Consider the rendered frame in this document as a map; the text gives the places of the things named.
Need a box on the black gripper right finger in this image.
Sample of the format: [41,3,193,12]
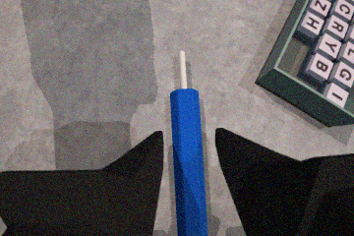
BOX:
[215,128,354,236]

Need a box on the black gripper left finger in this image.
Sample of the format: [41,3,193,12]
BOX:
[0,131,164,236]

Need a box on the blue stylus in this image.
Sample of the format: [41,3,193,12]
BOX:
[170,50,208,236]

